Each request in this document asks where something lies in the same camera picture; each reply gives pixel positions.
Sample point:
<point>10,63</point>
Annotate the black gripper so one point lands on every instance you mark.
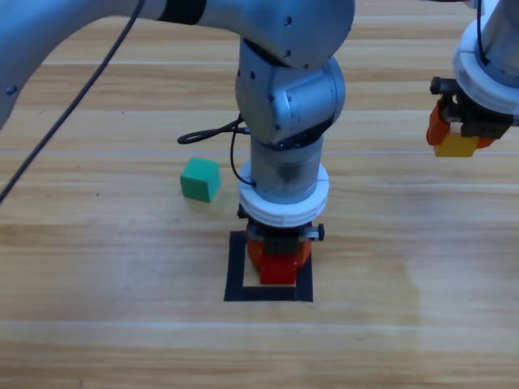
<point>472,121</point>
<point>280,243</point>

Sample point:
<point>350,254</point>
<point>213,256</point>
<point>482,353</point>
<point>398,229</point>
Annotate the yellow cube block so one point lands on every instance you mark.
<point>454,146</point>

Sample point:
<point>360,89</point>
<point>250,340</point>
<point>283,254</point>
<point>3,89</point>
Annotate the red cube block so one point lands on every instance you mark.
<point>277,271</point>

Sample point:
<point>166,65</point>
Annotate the green cube block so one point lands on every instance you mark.
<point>198,178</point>

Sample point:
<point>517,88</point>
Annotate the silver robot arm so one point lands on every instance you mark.
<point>292,101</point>
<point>504,40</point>

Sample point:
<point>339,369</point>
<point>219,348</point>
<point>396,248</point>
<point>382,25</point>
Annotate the black tape square outline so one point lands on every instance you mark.
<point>233,283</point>

